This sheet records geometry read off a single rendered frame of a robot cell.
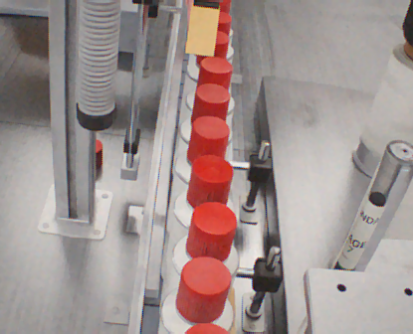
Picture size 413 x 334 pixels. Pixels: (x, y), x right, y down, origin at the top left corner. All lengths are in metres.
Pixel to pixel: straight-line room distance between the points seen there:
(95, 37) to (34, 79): 0.58
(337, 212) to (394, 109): 0.16
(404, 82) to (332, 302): 0.48
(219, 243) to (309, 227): 0.32
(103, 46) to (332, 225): 0.41
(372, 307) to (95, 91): 0.27
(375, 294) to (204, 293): 0.11
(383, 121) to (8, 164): 0.53
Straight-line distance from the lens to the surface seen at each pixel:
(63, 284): 0.66
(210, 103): 0.50
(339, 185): 0.78
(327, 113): 0.91
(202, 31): 0.59
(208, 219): 0.39
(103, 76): 0.44
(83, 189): 0.68
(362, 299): 0.30
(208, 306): 0.36
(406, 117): 0.75
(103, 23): 0.42
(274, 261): 0.58
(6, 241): 0.71
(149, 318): 0.58
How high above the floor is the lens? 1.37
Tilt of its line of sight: 41 degrees down
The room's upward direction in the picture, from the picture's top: 11 degrees clockwise
